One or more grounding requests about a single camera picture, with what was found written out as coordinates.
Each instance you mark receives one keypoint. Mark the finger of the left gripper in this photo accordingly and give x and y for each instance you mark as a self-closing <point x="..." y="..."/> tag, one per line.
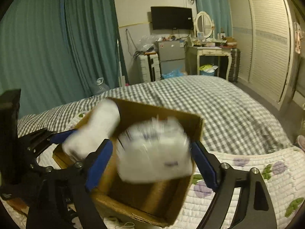
<point x="59" y="138"/>

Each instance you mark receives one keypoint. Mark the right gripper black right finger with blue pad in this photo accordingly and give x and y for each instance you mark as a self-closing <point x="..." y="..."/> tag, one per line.
<point x="254" y="208"/>

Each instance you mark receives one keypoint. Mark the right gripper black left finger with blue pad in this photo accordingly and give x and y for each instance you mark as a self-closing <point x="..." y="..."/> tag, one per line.
<point x="62" y="195"/>

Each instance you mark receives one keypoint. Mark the white sock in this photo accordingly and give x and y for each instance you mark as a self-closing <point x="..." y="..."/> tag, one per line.
<point x="103" y="121"/>

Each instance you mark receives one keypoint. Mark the floral tissue pack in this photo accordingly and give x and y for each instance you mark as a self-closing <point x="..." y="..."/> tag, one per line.
<point x="153" y="150"/>

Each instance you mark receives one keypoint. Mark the clear water jug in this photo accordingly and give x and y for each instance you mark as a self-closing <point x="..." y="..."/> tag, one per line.
<point x="99" y="87"/>

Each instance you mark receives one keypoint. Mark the white standing vacuum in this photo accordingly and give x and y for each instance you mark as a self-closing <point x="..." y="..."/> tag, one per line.
<point x="121" y="78"/>

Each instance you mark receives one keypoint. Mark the grey checked bed sheet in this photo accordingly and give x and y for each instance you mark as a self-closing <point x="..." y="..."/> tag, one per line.
<point x="234" y="123"/>

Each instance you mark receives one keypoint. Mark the green curtain left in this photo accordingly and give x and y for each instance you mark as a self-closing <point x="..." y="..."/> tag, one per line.
<point x="54" y="50"/>

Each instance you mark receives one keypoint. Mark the brown cardboard box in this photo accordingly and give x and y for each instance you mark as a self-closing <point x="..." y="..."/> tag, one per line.
<point x="155" y="203"/>

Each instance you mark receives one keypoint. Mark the white suitcase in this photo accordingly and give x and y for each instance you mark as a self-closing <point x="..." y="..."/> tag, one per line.
<point x="149" y="68"/>

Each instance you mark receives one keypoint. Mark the blue plastic bag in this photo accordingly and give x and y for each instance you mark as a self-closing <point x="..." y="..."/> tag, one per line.
<point x="174" y="73"/>

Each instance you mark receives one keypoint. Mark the grey small refrigerator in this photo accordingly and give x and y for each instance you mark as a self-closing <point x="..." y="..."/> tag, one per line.
<point x="171" y="56"/>

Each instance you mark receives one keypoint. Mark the dark suitcase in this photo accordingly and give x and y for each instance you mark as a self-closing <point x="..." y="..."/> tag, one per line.
<point x="234" y="69"/>

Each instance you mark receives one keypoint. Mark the white dressing table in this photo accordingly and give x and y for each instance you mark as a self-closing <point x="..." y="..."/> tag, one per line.
<point x="193" y="55"/>

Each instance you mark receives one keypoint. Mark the white oval vanity mirror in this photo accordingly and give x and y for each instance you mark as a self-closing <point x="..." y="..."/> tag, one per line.
<point x="204" y="26"/>

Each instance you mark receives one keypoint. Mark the white louvered wardrobe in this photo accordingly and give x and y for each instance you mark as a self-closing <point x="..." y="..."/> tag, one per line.
<point x="265" y="36"/>

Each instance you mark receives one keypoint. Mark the blue curtain right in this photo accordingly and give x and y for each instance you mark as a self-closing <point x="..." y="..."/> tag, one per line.
<point x="219" y="11"/>

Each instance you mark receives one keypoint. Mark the black wall television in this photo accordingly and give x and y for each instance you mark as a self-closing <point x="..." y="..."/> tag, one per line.
<point x="171" y="18"/>

